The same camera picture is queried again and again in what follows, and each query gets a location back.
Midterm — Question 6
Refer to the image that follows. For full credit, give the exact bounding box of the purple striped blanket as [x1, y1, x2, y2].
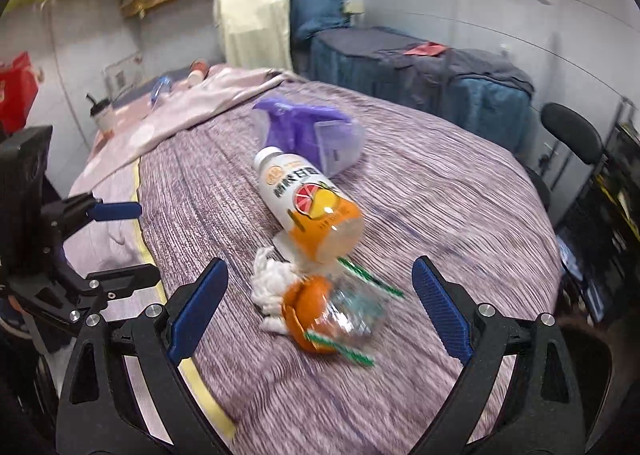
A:
[135, 80, 563, 455]

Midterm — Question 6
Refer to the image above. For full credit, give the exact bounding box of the wall notice paper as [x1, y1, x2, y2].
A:
[104, 54, 145, 92]

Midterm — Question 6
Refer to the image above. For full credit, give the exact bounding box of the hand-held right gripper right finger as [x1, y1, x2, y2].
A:
[411, 256, 583, 455]

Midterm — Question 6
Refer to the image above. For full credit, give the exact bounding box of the pink polka dot blanket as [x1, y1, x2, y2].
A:
[67, 64, 311, 196]

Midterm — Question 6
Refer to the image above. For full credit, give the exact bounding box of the cream cloth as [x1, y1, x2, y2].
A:
[214, 0, 293, 71]

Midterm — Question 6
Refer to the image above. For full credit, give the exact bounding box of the purple plastic bag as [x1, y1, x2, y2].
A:
[251, 94, 366, 176]

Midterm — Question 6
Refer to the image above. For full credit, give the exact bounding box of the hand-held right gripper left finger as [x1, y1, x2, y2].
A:
[55, 257, 230, 455]

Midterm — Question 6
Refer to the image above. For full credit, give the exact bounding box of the orange peel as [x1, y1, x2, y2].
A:
[281, 275, 346, 355]

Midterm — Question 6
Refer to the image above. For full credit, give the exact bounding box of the black stool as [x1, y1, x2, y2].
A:
[525, 102, 603, 216]

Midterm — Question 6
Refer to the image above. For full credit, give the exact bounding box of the clear green-striped plastic wrapper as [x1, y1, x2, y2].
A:
[305, 257, 406, 368]

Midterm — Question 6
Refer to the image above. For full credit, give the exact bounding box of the red cloth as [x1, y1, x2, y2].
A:
[404, 41, 446, 57]

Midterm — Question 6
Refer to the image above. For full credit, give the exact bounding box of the massage bed with grey cover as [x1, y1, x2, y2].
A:
[292, 26, 537, 156]

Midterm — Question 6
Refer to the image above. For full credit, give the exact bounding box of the tumbler with black straw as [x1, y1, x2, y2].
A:
[86, 94, 119, 134]

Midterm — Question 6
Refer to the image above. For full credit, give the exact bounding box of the black trolley cart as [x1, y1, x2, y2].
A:
[555, 100, 640, 331]

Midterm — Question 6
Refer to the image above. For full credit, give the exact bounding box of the clear plastic water bottle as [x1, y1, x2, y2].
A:
[150, 76, 173, 109]

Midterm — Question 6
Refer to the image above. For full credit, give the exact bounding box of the red paper bag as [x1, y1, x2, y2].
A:
[0, 51, 40, 133]

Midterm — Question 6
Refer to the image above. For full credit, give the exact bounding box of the black trash bin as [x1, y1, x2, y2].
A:
[555, 320, 617, 441]

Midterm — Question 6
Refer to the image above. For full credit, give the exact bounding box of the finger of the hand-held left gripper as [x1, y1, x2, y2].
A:
[37, 192, 144, 241]
[47, 262, 162, 327]

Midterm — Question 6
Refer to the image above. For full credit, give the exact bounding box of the orange juice bottle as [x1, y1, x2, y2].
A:
[253, 146, 365, 263]

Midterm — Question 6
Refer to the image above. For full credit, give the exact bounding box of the white tissue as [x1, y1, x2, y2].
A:
[250, 246, 296, 335]

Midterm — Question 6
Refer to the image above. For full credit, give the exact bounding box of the blue cloth pile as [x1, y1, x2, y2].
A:
[285, 0, 351, 44]

